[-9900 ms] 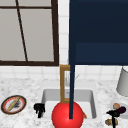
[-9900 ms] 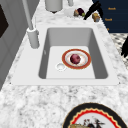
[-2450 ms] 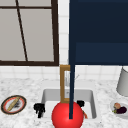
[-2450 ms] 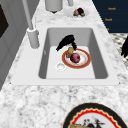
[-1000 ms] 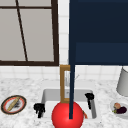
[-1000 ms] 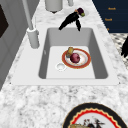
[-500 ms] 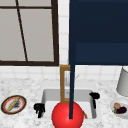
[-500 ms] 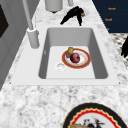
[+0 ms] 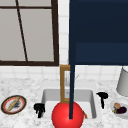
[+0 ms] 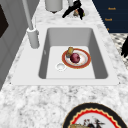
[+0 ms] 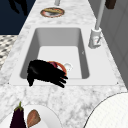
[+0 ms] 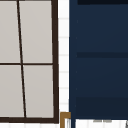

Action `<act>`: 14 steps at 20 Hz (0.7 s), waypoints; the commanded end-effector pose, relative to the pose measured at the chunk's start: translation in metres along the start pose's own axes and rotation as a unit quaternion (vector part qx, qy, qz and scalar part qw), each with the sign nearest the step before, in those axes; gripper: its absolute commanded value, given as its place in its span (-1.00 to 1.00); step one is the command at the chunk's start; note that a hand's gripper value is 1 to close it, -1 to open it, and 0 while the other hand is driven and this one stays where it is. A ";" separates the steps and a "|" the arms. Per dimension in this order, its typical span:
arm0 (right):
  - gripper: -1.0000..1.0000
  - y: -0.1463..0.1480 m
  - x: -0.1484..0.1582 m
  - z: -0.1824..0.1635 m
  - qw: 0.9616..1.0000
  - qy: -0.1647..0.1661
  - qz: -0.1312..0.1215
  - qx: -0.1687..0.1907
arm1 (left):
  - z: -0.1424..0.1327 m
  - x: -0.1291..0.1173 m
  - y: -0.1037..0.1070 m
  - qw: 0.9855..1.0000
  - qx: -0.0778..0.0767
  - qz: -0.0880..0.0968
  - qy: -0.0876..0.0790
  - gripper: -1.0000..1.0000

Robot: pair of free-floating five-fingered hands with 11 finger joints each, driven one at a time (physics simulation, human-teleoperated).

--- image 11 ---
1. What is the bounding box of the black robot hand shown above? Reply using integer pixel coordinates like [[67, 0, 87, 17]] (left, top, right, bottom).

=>
[[8, 0, 30, 17], [26, 59, 69, 89]]

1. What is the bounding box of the red round thing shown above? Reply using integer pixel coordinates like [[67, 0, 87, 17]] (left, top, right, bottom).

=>
[[47, 60, 67, 73]]

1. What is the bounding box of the brown rimmed plate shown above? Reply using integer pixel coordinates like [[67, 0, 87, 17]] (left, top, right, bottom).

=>
[[40, 6, 66, 19]]

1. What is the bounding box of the light grey sink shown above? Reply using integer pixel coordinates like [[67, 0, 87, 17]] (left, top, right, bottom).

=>
[[9, 26, 92, 86]]

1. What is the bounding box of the red and yellow food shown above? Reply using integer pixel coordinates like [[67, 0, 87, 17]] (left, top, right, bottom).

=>
[[45, 8, 64, 17]]

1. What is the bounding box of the grey upright thing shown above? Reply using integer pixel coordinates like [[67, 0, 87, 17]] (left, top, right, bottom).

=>
[[53, 0, 61, 6]]

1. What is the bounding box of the white plate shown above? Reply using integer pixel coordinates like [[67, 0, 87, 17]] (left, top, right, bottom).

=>
[[0, 104, 63, 128]]

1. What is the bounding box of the dark purple eggplant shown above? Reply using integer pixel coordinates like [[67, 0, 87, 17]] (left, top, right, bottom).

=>
[[8, 101, 28, 128]]

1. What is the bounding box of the white tap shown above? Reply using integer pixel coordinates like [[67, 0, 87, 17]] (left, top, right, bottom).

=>
[[87, 0, 106, 49]]

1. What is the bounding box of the large white round thing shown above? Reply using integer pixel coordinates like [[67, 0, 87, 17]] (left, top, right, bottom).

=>
[[84, 92, 128, 128]]

